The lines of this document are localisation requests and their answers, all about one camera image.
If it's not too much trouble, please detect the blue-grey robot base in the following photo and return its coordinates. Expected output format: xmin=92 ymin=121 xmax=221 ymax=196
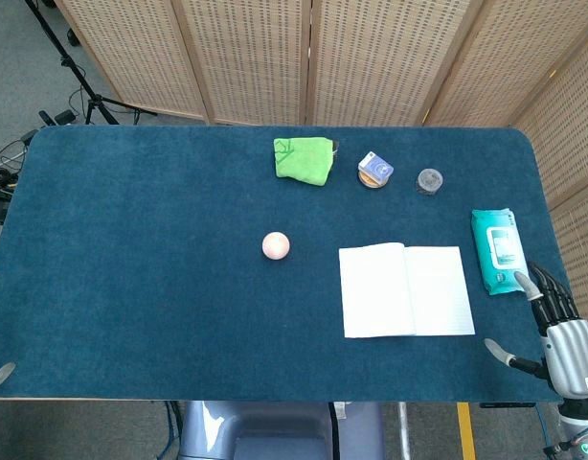
xmin=177 ymin=401 xmax=386 ymax=460

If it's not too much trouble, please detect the teal wet wipes pack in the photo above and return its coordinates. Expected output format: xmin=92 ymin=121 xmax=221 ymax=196
xmin=470 ymin=207 xmax=531 ymax=296

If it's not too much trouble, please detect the round wooden coaster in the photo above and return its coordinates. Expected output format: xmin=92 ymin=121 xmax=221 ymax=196
xmin=357 ymin=171 xmax=390 ymax=190

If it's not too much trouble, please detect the black cables and power strip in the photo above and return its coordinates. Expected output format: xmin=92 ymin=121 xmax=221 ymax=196
xmin=0 ymin=128 xmax=39 ymax=226

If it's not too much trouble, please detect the black tripod stand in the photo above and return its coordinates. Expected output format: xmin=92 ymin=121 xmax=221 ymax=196
xmin=24 ymin=0 xmax=157 ymax=127

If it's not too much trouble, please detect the grey tape roll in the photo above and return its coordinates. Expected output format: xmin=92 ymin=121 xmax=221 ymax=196
xmin=416 ymin=168 xmax=444 ymax=196

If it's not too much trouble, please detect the wicker folding screen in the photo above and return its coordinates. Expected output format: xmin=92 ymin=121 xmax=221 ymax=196
xmin=54 ymin=0 xmax=588 ymax=336

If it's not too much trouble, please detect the dark blue table mat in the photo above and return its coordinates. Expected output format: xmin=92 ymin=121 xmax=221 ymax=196
xmin=0 ymin=125 xmax=588 ymax=403

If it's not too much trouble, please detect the green folded cloth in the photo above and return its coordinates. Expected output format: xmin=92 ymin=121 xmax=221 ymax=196
xmin=273 ymin=136 xmax=335 ymax=186

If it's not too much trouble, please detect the pink ball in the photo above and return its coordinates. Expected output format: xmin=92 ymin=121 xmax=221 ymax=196
xmin=261 ymin=231 xmax=291 ymax=261

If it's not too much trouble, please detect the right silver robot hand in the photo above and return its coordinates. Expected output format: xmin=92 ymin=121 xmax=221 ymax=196
xmin=484 ymin=261 xmax=588 ymax=399

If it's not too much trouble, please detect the blue playing card box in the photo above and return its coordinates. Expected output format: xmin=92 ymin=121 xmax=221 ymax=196
xmin=357 ymin=150 xmax=395 ymax=185

